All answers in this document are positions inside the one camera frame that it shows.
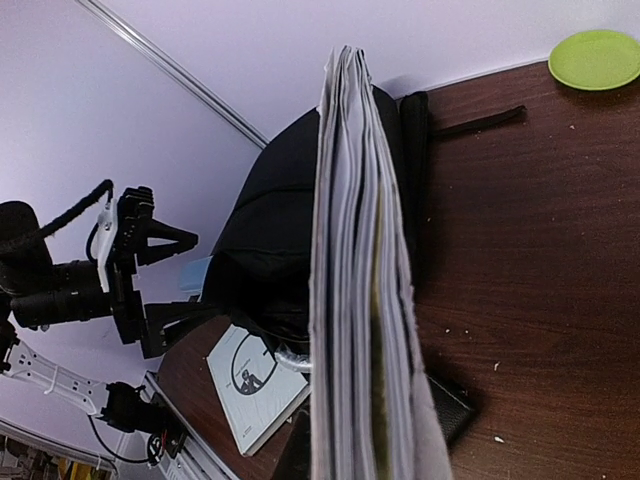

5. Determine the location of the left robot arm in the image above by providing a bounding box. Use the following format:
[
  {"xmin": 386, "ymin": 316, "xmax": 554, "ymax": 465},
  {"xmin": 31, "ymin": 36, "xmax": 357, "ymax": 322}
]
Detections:
[{"xmin": 1, "ymin": 180, "xmax": 209, "ymax": 466}]

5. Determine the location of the light blue zipper case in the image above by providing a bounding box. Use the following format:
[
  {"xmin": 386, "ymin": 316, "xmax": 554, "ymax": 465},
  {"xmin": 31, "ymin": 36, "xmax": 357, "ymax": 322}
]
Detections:
[{"xmin": 179, "ymin": 256, "xmax": 212, "ymax": 302}]

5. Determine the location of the grey book with G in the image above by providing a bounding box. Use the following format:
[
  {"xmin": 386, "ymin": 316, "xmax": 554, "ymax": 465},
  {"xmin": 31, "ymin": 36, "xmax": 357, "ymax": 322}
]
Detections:
[{"xmin": 207, "ymin": 325, "xmax": 310, "ymax": 457}]

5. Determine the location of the left aluminium frame post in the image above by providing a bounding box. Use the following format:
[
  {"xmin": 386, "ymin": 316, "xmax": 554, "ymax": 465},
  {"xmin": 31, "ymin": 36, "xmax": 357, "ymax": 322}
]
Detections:
[{"xmin": 77, "ymin": 0, "xmax": 269, "ymax": 149}]

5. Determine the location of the black student bag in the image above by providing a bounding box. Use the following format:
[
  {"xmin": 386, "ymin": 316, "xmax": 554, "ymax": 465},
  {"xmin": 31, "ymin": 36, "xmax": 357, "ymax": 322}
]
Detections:
[{"xmin": 201, "ymin": 87, "xmax": 526, "ymax": 356}]

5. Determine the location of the black flat case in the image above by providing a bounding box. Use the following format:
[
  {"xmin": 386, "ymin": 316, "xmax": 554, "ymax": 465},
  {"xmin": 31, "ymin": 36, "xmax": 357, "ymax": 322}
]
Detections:
[{"xmin": 272, "ymin": 372, "xmax": 476, "ymax": 480}]

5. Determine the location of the green plate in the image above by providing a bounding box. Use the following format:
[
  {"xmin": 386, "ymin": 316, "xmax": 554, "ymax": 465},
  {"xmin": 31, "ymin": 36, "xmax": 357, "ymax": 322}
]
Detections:
[{"xmin": 548, "ymin": 30, "xmax": 639, "ymax": 91}]

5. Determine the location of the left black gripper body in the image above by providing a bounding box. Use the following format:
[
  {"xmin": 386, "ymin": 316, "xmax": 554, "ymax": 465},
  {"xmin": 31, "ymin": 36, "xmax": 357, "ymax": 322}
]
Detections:
[{"xmin": 107, "ymin": 263, "xmax": 220, "ymax": 359}]

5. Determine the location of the dog picture book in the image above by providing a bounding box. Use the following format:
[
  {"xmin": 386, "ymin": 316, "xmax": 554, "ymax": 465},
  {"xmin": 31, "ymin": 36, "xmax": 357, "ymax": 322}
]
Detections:
[{"xmin": 309, "ymin": 46, "xmax": 452, "ymax": 479}]

